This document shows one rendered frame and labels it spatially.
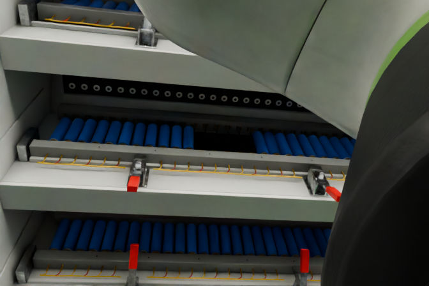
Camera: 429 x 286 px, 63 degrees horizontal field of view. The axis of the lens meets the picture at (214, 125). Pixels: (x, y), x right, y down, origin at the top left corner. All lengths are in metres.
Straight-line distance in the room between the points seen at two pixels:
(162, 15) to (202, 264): 0.51
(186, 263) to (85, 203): 0.20
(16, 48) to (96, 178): 0.20
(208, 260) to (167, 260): 0.07
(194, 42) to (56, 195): 0.40
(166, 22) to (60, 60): 0.35
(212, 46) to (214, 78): 0.33
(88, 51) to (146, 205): 0.22
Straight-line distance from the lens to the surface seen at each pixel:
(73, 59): 0.49
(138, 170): 0.49
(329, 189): 0.51
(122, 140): 0.56
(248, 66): 0.15
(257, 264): 0.63
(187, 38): 0.16
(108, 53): 0.48
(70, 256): 0.63
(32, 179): 0.54
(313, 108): 0.16
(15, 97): 0.57
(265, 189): 0.53
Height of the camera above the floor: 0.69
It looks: 8 degrees down
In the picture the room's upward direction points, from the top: 5 degrees clockwise
